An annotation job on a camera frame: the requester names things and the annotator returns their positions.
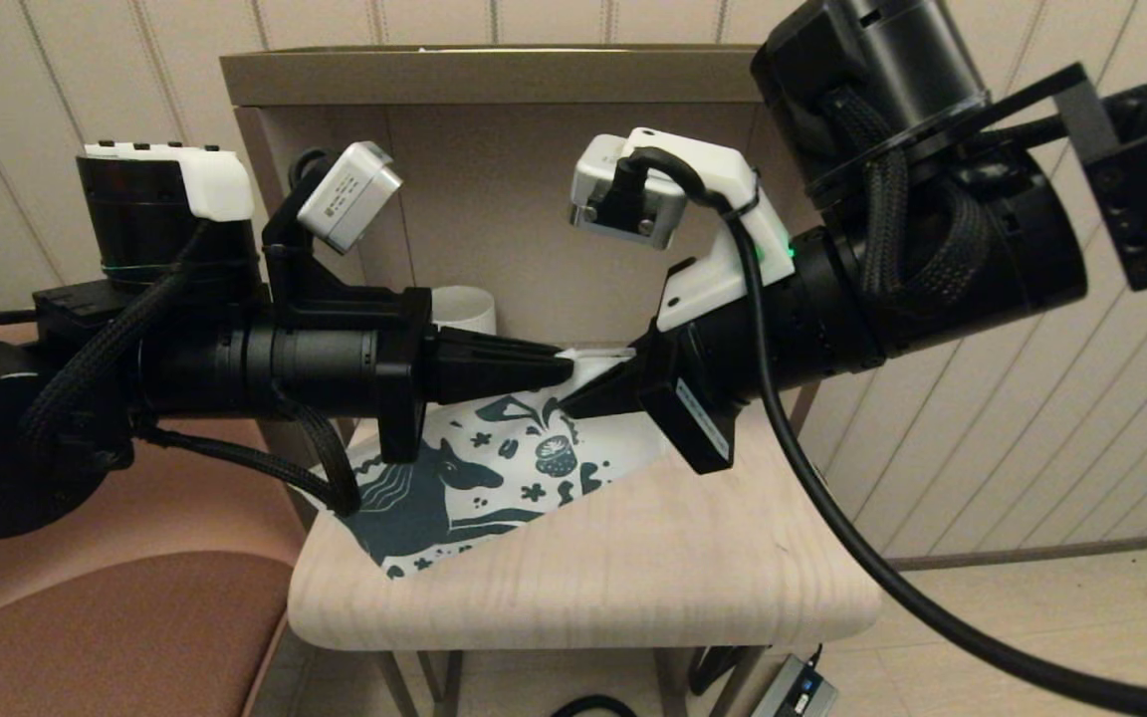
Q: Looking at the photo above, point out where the white horse-print zip pouch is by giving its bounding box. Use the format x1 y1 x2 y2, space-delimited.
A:
310 344 669 581

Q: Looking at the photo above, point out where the white ribbed ceramic mug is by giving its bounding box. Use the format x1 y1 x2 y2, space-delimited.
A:
431 286 497 337

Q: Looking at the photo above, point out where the beige wooden hutch desk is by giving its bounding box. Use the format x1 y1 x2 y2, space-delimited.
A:
220 45 945 717

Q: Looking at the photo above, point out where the grey power adapter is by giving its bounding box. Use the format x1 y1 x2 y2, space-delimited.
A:
751 655 839 717

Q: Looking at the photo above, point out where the pink upholstered chair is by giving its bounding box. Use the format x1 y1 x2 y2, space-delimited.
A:
0 309 321 717

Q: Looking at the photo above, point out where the black right camera cable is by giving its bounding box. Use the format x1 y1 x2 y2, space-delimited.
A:
623 147 1147 717

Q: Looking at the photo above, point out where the black camera cable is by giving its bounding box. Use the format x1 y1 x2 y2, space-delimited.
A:
623 147 1147 717
290 147 334 210

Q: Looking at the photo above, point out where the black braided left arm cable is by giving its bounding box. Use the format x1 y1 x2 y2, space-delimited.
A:
21 224 363 517

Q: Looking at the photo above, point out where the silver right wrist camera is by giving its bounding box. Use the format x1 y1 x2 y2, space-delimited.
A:
571 134 689 250

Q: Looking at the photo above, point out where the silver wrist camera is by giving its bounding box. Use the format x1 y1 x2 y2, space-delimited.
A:
297 141 403 255
571 134 689 250

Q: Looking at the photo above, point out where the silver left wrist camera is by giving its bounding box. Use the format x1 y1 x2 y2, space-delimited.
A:
297 141 403 255

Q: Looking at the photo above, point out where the black left camera cable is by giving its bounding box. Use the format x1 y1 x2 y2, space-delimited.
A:
290 147 334 210

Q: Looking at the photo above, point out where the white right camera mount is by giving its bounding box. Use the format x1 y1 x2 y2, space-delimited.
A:
623 127 796 333

